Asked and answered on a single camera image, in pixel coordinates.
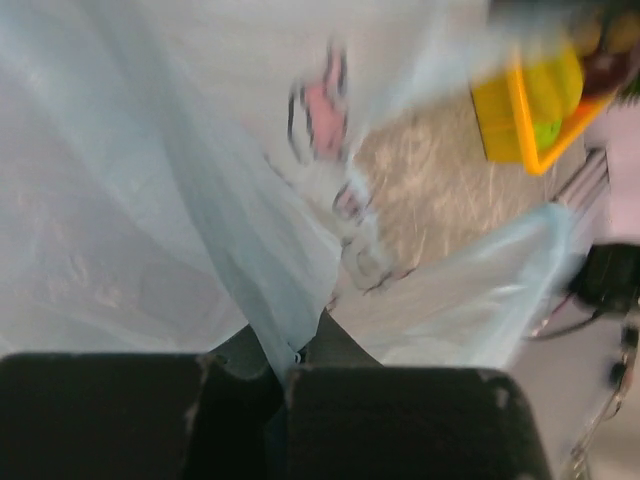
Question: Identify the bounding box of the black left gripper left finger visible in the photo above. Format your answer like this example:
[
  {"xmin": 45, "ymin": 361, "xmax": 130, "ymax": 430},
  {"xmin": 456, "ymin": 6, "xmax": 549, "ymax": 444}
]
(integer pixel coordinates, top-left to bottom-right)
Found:
[{"xmin": 1, "ymin": 353, "xmax": 282, "ymax": 479}]

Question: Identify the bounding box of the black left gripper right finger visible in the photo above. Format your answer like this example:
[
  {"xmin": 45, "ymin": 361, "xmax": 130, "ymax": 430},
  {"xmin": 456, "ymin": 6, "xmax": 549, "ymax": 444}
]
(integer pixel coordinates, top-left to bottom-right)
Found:
[{"xmin": 285, "ymin": 313, "xmax": 552, "ymax": 479}]

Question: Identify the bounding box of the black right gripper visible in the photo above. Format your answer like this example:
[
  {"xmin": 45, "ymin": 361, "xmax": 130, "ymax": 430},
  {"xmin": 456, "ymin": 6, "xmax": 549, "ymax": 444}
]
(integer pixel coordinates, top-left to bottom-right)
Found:
[{"xmin": 567, "ymin": 243, "xmax": 639, "ymax": 315}]

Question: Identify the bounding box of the fake yellow starfruit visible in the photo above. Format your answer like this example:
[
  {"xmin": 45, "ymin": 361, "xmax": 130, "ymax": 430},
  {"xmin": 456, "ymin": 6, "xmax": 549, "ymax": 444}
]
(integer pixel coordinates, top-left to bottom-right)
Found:
[{"xmin": 523, "ymin": 40, "xmax": 584, "ymax": 123}]

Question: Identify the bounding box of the light blue plastic bag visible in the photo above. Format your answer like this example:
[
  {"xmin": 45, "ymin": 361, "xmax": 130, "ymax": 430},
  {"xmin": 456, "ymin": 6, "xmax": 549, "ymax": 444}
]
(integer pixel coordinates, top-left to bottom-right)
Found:
[{"xmin": 1, "ymin": 1, "xmax": 574, "ymax": 377}]

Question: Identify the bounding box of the fake dark red fruit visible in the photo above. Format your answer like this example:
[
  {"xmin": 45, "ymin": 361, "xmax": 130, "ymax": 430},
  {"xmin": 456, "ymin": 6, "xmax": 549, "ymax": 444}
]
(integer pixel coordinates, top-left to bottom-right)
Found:
[{"xmin": 581, "ymin": 50, "xmax": 639, "ymax": 99}]

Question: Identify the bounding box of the yellow plastic tray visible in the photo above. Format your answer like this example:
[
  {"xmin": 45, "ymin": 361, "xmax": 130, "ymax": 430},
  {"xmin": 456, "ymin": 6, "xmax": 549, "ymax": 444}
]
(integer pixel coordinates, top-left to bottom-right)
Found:
[{"xmin": 471, "ymin": 39, "xmax": 617, "ymax": 176}]

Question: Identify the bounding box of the aluminium right side rail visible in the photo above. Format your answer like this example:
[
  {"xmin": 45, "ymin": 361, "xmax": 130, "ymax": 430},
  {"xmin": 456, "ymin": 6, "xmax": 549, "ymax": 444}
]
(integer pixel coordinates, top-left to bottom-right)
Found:
[{"xmin": 552, "ymin": 147, "xmax": 610, "ymax": 215}]

